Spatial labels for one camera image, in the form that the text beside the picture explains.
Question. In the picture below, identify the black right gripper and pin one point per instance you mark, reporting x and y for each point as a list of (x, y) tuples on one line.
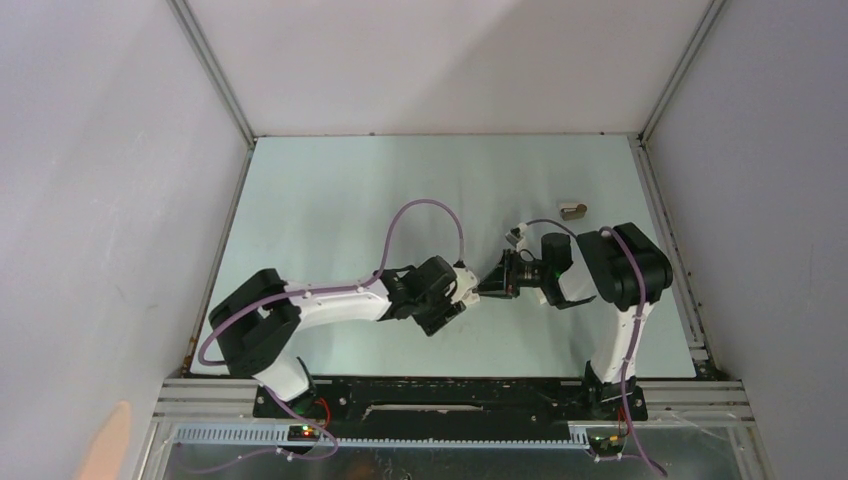
[(503, 281)]

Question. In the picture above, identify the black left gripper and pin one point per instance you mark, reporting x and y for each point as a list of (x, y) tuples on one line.
[(446, 311)]

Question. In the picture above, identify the small beige brown stapler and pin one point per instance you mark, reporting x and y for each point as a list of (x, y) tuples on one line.
[(570, 211)]

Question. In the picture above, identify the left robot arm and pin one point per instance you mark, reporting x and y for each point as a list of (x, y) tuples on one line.
[(254, 324)]

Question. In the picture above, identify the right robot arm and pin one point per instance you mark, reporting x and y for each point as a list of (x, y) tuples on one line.
[(619, 265)]

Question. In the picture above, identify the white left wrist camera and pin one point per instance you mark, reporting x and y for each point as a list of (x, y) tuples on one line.
[(466, 281)]

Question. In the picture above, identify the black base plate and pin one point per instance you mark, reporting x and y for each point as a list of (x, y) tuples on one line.
[(454, 408)]

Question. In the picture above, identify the grey cable duct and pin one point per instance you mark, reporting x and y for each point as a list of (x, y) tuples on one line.
[(285, 435)]

